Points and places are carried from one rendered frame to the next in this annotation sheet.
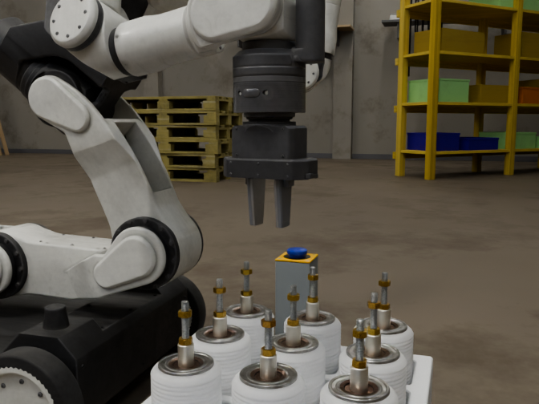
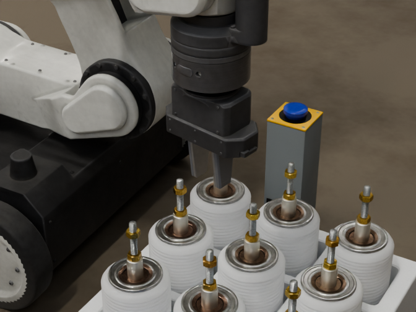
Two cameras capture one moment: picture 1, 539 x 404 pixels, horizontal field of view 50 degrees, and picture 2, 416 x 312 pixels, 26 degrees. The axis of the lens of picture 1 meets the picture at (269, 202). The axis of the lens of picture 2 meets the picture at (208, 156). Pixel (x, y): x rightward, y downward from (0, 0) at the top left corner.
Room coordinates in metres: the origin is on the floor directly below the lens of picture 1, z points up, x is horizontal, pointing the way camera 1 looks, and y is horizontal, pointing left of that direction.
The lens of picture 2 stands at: (-0.16, -0.19, 1.05)
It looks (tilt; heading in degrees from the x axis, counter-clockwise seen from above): 32 degrees down; 12
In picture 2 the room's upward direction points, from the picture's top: straight up
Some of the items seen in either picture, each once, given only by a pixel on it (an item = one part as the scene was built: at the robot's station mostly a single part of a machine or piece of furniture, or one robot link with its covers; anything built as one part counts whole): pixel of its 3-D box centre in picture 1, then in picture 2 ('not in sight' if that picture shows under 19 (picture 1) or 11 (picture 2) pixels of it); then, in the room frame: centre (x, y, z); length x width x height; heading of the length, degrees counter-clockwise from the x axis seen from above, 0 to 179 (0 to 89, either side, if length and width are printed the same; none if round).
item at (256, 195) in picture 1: (253, 199); (196, 150); (0.73, 0.02, 0.48); 0.03 x 0.02 x 0.06; 151
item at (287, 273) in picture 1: (296, 333); (290, 194); (1.13, -0.05, 0.16); 0.07 x 0.07 x 0.31; 72
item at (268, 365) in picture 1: (268, 365); (209, 296); (0.72, 0.00, 0.26); 0.02 x 0.02 x 0.03
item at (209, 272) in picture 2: (268, 337); (209, 273); (0.72, 0.00, 0.30); 0.01 x 0.01 x 0.08
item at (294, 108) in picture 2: (297, 253); (295, 112); (1.13, -0.05, 0.32); 0.04 x 0.04 x 0.02
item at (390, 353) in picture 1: (372, 353); (328, 283); (0.80, -0.15, 0.25); 0.08 x 0.08 x 0.01
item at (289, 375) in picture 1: (268, 375); (209, 303); (0.72, 0.00, 0.25); 0.08 x 0.08 x 0.01
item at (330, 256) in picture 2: (373, 318); (330, 253); (0.80, -0.15, 0.30); 0.01 x 0.01 x 0.08
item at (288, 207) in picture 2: (312, 310); (288, 205); (0.94, -0.07, 0.26); 0.02 x 0.02 x 0.03
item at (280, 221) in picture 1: (285, 202); (225, 164); (0.71, -0.02, 0.48); 0.03 x 0.02 x 0.06; 151
